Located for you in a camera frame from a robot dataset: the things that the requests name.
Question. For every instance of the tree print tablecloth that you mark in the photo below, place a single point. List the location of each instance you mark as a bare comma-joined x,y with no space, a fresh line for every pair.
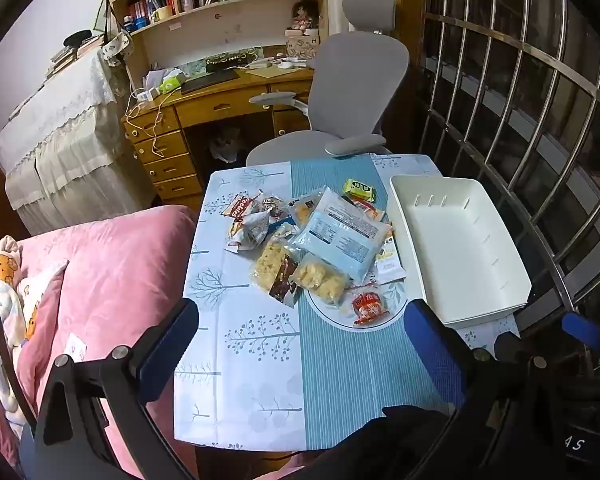
260,360

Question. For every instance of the white plastic tray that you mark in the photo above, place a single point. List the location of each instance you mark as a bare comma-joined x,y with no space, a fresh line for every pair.
455,240

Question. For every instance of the green yellow snack packet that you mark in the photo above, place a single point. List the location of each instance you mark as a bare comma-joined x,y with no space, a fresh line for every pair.
360,190

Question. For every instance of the wooden desk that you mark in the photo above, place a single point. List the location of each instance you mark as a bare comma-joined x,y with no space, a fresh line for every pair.
215,102

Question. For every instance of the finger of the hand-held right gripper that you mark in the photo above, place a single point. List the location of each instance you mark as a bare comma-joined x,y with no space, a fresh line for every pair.
586,332

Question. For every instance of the small red snack packet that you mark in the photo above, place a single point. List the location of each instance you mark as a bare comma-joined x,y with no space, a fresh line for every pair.
367,308

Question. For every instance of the wooden bookshelf hutch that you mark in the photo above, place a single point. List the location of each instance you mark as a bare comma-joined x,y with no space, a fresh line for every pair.
205,25

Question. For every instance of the bag under desk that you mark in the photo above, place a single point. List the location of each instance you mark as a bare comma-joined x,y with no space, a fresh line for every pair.
225,144

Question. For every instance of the large light blue packet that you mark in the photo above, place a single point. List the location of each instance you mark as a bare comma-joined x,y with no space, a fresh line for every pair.
337,240

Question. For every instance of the patterned fabric bag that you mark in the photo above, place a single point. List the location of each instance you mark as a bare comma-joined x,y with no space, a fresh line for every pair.
117,47

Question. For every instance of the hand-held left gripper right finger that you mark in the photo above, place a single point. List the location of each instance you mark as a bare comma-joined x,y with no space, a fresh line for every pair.
426,332

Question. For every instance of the green tissue packet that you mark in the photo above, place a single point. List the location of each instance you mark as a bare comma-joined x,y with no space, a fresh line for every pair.
172,83

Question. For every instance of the grey office chair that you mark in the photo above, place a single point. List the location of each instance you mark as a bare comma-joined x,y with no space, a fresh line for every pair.
360,75

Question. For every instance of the yellow crisp packet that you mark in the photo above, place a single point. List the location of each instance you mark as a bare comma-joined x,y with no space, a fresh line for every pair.
270,262

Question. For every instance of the printed cardboard box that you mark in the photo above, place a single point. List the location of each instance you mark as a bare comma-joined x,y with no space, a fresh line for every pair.
302,46

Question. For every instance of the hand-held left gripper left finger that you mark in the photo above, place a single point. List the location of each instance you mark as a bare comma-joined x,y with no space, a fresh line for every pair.
172,340

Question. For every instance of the silver snack packet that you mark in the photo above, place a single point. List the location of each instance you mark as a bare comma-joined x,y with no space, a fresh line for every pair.
250,232

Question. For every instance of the pink blanket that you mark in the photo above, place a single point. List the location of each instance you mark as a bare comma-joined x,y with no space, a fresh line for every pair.
110,270

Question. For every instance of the bear print pillow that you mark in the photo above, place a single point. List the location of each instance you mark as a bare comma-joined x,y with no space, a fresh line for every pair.
42,300

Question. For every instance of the metal window grille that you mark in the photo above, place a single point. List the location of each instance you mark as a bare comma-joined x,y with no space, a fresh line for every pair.
561,15

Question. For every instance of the red cookie packet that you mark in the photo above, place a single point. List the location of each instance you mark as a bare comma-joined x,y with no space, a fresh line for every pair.
237,206

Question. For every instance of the black object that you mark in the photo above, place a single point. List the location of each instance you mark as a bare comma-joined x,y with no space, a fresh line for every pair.
77,37

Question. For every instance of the orange red strip packet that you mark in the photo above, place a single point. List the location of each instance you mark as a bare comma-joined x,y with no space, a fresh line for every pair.
370,209

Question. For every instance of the clear bread packet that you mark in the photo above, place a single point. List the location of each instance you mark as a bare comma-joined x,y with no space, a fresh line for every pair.
305,209

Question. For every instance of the white paper bag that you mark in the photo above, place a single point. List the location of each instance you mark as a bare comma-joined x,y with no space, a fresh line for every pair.
155,77

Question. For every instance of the clear bag yellow cakes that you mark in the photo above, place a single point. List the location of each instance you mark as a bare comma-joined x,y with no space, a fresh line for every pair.
320,277

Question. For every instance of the dark lettered sign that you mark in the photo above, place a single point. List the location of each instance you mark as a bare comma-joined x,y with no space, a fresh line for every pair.
230,61

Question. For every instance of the blue jars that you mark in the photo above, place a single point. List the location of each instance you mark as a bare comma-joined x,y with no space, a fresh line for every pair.
140,24

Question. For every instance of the white computer mouse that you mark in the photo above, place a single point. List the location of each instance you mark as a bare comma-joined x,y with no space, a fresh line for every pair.
285,64

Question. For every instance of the orange white snack packet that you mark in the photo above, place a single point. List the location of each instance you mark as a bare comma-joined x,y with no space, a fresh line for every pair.
391,265

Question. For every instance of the stack of books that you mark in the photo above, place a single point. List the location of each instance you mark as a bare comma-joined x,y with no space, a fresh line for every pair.
65,57

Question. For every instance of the dark red-brown snack packet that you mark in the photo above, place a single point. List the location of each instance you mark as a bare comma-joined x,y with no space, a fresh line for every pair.
286,285

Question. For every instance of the bear print blanket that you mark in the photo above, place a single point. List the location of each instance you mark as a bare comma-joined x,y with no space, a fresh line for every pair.
2,305

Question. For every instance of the doll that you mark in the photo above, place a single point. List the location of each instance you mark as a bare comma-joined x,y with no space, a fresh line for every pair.
304,15

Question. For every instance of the lace covered piano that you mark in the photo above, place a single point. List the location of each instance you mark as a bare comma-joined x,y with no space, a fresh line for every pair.
65,130

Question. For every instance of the black keyboard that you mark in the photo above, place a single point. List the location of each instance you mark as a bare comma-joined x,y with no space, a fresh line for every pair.
210,81

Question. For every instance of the row of red books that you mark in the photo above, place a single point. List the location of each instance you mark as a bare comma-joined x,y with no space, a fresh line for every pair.
145,7

